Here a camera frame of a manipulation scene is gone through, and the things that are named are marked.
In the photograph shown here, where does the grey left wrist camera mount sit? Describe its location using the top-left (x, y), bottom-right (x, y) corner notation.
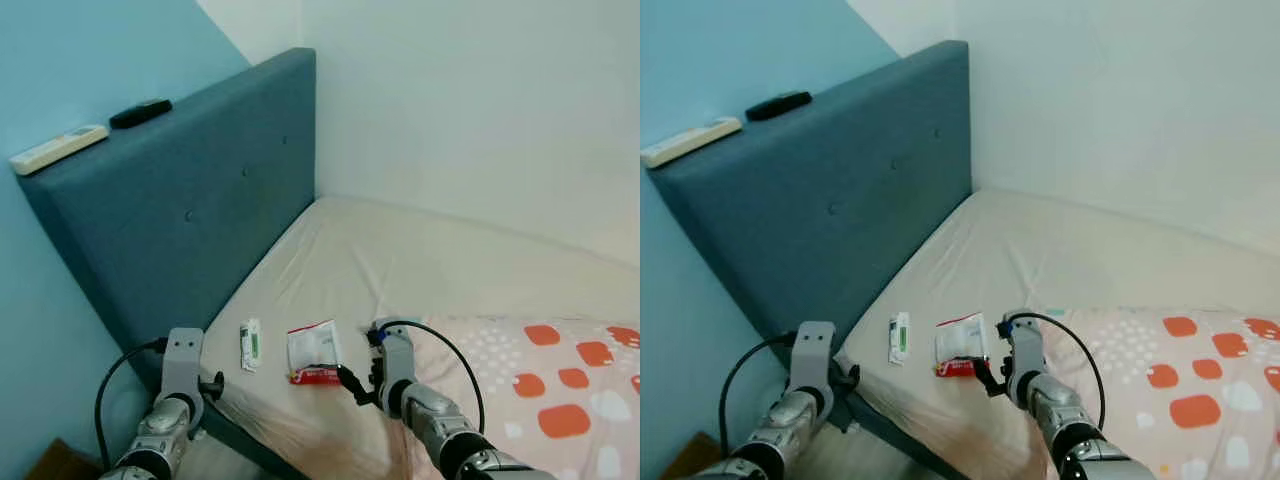
top-left (792, 320), bottom-right (837, 396)
top-left (160, 327), bottom-right (206, 401)

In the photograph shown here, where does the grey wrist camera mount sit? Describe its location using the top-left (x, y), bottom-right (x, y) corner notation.
top-left (160, 327), bottom-right (206, 401)
top-left (792, 320), bottom-right (837, 396)
top-left (372, 322), bottom-right (416, 387)
top-left (1000, 310), bottom-right (1046, 381)

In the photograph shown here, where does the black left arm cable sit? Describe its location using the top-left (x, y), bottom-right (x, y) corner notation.
top-left (95, 338), bottom-right (169, 471)
top-left (718, 332), bottom-right (801, 451)

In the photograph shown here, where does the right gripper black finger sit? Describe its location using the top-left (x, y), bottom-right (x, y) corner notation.
top-left (972, 355), bottom-right (1003, 398)
top-left (337, 364), bottom-right (373, 405)

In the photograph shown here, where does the pink pillow with orange spots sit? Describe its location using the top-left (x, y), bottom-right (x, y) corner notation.
top-left (1050, 308), bottom-right (1280, 480)
top-left (415, 315), bottom-right (641, 480)

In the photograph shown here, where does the small white green packet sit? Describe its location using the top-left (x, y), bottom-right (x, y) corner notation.
top-left (889, 312), bottom-right (912, 366)
top-left (239, 318), bottom-right (263, 373)

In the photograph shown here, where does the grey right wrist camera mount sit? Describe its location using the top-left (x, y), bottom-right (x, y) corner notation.
top-left (1000, 310), bottom-right (1046, 381)
top-left (372, 322), bottom-right (416, 387)

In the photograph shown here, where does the mattress with beige sheet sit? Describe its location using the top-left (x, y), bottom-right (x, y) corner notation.
top-left (195, 195), bottom-right (641, 480)
top-left (835, 188), bottom-right (1280, 480)

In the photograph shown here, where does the blue fabric headboard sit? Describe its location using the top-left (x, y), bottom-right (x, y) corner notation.
top-left (12, 47), bottom-right (318, 396)
top-left (645, 40), bottom-right (974, 401)

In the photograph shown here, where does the white remote control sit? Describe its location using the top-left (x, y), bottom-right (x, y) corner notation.
top-left (641, 116), bottom-right (744, 169)
top-left (8, 124), bottom-right (110, 177)

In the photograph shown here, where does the black remote control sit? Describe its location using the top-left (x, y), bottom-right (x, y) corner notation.
top-left (109, 98), bottom-right (173, 130)
top-left (745, 90), bottom-right (813, 122)

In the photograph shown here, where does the red white snack packet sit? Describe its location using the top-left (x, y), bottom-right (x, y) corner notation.
top-left (934, 313), bottom-right (991, 379)
top-left (286, 320), bottom-right (343, 386)

